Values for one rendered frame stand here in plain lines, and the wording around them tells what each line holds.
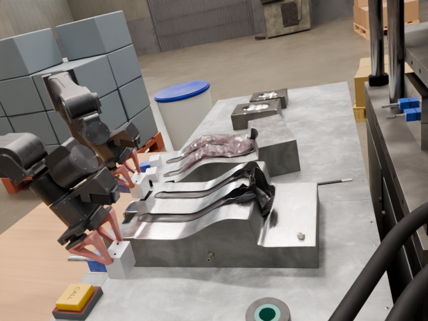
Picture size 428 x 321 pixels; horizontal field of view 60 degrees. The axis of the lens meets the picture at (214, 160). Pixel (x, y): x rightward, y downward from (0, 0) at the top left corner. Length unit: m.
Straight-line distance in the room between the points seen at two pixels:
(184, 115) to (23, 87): 1.34
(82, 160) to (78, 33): 2.92
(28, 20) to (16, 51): 9.20
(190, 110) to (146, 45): 9.45
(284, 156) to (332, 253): 0.40
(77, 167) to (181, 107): 2.61
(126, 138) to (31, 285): 0.45
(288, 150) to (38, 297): 0.78
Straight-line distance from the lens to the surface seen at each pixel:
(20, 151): 0.71
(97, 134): 0.92
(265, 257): 0.83
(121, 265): 0.75
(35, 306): 1.02
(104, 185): 0.66
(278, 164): 1.17
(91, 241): 0.71
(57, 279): 1.07
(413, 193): 1.09
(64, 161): 0.67
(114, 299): 0.91
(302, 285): 0.81
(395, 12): 1.51
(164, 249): 0.90
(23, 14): 12.52
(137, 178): 1.04
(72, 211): 0.70
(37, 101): 3.43
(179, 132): 3.33
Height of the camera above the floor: 1.36
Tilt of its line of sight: 24 degrees down
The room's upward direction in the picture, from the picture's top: 14 degrees counter-clockwise
